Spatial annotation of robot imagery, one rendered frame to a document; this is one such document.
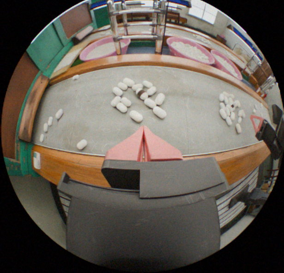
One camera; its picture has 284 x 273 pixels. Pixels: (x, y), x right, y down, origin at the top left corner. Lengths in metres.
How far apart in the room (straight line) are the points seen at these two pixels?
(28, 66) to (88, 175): 0.55
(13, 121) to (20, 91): 0.13
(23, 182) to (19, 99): 1.04
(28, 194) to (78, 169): 1.26
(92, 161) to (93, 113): 0.13
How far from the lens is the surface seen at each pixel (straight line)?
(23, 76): 0.56
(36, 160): 0.43
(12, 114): 0.52
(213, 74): 0.47
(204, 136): 0.30
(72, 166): 0.28
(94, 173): 0.25
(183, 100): 0.31
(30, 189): 1.46
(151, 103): 0.26
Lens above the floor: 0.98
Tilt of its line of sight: 76 degrees down
